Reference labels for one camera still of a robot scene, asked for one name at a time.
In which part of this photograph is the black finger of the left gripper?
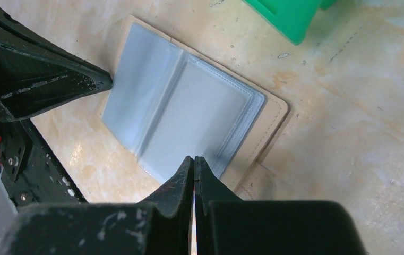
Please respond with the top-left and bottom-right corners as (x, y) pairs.
(0, 8), (113, 122)

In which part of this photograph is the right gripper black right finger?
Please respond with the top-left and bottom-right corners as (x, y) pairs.
(194, 157), (366, 254)

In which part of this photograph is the green plastic bin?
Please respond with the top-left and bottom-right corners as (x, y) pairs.
(244, 0), (336, 46)

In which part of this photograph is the beige leather card holder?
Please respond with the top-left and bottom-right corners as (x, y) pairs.
(101, 16), (289, 190)

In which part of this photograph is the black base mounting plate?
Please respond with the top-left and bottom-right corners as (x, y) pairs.
(0, 120), (86, 208)

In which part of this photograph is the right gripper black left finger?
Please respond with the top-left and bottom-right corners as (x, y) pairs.
(0, 156), (194, 254)

